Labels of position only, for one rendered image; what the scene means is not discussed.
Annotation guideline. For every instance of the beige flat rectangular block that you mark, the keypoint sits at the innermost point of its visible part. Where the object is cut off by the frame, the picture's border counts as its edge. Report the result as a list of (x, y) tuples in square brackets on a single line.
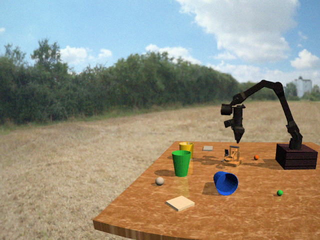
[(207, 148)]

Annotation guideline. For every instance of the green cup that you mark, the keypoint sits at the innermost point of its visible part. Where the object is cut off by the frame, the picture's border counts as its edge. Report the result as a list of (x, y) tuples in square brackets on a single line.
[(181, 159)]

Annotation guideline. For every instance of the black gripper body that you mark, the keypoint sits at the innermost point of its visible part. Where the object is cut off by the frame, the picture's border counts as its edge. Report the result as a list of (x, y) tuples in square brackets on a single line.
[(238, 127)]

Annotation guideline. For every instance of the small beige ball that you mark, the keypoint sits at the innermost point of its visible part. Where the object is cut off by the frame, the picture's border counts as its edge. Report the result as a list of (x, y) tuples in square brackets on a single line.
[(159, 181)]

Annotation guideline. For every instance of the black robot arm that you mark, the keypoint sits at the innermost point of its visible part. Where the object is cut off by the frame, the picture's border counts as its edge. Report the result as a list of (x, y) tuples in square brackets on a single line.
[(295, 142)]

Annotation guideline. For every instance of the blue cup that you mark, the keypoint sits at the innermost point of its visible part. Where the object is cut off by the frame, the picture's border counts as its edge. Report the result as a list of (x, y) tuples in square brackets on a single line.
[(225, 183)]

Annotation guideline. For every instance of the beige flat square slab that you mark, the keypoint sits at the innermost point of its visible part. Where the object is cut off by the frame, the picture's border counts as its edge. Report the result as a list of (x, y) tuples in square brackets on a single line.
[(180, 203)]

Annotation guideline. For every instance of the yellow mug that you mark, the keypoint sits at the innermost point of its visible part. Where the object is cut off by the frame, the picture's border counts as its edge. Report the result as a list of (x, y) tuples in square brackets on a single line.
[(187, 146)]

